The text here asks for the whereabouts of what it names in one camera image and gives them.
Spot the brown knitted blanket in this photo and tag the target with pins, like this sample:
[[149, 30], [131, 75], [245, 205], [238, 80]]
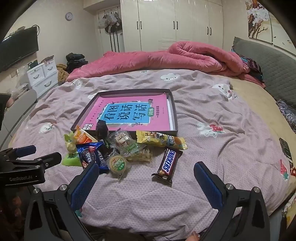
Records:
[[62, 73]]

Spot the orange rice cracker packet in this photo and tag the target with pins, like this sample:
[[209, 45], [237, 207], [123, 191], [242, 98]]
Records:
[[83, 137]]

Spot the pink Chinese workbook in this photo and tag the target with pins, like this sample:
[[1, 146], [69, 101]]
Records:
[[129, 112]]

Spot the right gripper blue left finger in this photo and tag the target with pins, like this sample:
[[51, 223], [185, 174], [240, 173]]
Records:
[[72, 197]]

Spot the lilac patterned bedspread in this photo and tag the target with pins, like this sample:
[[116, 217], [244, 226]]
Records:
[[223, 123]]

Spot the dark patterned pillow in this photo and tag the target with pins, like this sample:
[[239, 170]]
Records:
[[288, 114]]

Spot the green jelly packet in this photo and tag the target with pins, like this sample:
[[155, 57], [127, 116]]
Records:
[[72, 156]]

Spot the grey padded headboard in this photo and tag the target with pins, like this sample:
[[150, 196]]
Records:
[[278, 68]]

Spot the round green label pastry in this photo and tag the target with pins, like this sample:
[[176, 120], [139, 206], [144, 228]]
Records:
[[118, 165]]

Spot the floral wall painting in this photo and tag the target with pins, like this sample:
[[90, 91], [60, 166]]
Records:
[[259, 23]]

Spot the pile of dark clothes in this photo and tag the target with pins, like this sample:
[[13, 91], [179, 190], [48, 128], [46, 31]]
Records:
[[75, 61]]

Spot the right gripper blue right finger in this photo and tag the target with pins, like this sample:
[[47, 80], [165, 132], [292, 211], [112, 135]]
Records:
[[215, 190]]

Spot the white drawer cabinet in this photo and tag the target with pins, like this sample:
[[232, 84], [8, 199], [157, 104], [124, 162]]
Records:
[[43, 77]]

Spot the blue Oreo packet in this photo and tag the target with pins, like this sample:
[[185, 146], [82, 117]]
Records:
[[93, 152]]

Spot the hanging bags on door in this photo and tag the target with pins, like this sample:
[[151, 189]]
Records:
[[112, 22]]

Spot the clear nut candy packet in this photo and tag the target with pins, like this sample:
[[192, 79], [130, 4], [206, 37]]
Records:
[[123, 142]]

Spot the yellow long snack packet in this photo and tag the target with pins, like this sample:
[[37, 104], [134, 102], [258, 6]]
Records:
[[161, 140]]

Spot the dark shallow box tray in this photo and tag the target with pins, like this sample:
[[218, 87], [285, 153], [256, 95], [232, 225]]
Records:
[[135, 92]]

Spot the round wall clock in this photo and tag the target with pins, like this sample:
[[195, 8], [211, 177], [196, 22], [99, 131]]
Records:
[[69, 16]]

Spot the white wardrobe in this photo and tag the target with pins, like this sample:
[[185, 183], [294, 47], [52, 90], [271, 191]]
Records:
[[156, 25]]

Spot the pink quilt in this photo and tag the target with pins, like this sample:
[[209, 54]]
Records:
[[180, 55]]

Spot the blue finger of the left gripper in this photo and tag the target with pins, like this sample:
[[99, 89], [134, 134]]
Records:
[[44, 162], [14, 153]]

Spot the black snack packet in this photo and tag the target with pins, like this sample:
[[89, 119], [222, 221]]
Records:
[[101, 131]]

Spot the black television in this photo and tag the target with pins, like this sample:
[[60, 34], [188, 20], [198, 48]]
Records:
[[17, 47]]

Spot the folded colourful clothes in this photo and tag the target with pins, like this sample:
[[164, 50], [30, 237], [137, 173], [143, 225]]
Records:
[[255, 69]]

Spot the Snickers bar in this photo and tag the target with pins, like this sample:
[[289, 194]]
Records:
[[168, 165]]

